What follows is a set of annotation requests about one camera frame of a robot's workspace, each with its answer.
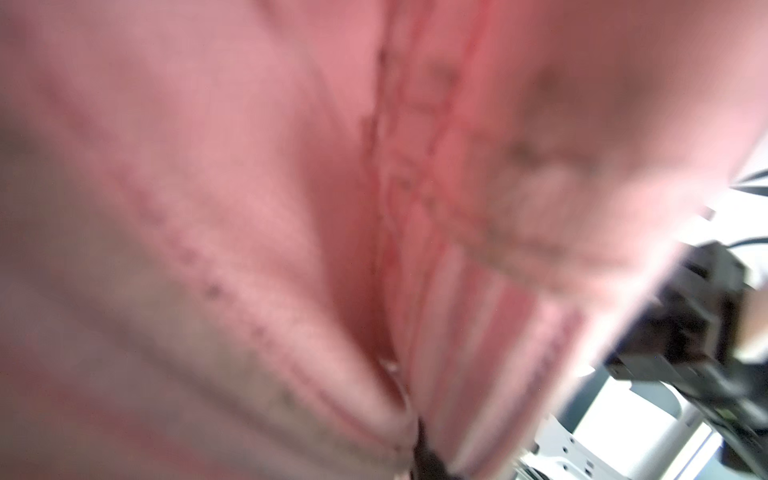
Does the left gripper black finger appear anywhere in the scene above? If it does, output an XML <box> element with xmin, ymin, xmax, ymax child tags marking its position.
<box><xmin>410</xmin><ymin>421</ymin><xmax>459</xmax><ymax>480</ymax></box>

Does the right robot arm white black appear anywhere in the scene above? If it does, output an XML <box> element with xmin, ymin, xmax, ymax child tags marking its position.
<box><xmin>605</xmin><ymin>242</ymin><xmax>767</xmax><ymax>479</ymax></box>

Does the pink school backpack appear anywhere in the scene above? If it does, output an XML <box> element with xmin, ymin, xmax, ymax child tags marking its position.
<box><xmin>1</xmin><ymin>1</ymin><xmax>767</xmax><ymax>479</ymax></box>

